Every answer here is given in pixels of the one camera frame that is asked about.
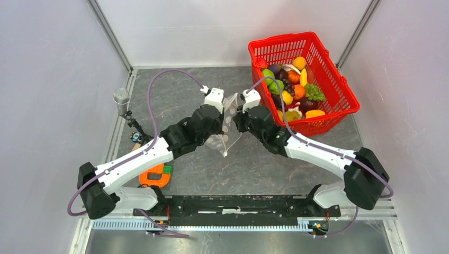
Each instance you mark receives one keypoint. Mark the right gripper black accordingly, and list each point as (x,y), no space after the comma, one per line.
(239,118)

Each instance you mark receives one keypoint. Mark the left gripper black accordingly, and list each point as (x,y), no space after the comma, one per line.
(219,128)

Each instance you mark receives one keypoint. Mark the clear dotted zip top bag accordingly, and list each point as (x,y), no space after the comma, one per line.
(223,142)

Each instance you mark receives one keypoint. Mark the yellow orange lemon fruit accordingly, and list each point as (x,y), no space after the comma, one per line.
(299,62)

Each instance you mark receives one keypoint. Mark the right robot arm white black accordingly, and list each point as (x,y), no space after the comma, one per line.
(363,178)

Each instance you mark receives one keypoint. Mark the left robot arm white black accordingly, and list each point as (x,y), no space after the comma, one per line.
(101,187)

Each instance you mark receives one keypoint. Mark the purple eggplant top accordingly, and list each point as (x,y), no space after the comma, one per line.
(275,68)

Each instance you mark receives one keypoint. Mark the dark eggplant lower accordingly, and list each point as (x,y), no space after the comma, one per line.
(277,101)

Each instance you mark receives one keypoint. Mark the yellow green pepper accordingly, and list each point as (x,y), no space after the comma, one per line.
(292,116)

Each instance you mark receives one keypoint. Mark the green wrinkled cabbage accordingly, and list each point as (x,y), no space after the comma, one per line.
(276,87)

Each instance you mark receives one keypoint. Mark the yellow lemon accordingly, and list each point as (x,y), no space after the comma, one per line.
(287,98)

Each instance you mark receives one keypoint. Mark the dark purple grape bunch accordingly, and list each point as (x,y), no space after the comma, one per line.
(288,87)

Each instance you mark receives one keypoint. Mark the green apple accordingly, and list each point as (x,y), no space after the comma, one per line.
(268,73)

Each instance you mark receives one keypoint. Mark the dark red plum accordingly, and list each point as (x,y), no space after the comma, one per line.
(306,104)

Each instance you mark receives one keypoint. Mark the orange tangerine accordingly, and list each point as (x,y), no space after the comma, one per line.
(299,92)

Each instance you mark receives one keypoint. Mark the yellow orange mango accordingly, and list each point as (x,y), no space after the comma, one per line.
(314,113)

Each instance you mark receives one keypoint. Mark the orange pumpkin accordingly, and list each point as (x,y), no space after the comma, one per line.
(293,77)

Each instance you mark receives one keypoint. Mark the red apple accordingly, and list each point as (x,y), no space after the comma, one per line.
(261,63)

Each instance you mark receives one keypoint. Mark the green small block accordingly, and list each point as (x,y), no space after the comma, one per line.
(167,169)

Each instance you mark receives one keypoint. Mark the yellow banana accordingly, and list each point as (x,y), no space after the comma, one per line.
(303,77)

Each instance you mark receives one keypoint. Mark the orange letter e toy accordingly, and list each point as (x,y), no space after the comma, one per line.
(155,177)

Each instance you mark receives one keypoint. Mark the red plastic basket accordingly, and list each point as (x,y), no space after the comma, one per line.
(339,99)

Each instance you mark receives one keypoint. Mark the grey microphone on stand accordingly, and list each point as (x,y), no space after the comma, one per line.
(121,98)

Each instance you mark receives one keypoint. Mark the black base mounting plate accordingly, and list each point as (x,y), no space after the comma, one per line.
(239,210)

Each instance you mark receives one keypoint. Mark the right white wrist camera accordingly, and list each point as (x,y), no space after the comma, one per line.
(251,99)

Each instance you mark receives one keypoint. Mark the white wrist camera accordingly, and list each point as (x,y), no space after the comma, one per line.
(213,97)
(251,99)

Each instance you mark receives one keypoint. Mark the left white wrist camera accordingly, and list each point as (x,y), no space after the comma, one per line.
(213,97)

